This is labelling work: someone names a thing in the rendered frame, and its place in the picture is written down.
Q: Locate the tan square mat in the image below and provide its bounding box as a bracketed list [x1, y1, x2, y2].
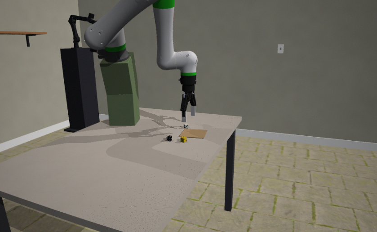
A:
[179, 129, 207, 138]

